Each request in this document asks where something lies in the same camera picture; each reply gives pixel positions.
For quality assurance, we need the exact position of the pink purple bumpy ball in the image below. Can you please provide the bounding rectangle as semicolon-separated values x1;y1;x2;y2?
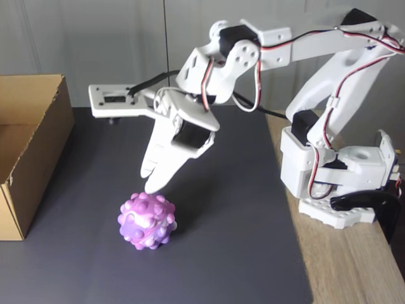
116;191;178;251

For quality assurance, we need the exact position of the brown cardboard box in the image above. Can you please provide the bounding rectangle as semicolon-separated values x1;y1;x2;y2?
0;74;76;241

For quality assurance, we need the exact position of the dark grey table mat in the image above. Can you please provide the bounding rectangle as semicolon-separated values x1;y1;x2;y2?
0;106;314;304

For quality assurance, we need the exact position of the black table clamp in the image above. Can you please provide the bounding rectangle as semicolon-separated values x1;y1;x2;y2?
330;191;401;244

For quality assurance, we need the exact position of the thin white cable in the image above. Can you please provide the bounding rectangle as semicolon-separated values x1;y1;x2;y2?
154;87;178;113

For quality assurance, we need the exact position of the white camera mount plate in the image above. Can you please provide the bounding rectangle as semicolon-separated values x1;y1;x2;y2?
87;84;161;124

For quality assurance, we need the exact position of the black camera cable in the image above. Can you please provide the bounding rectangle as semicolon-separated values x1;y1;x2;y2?
128;70;289;120

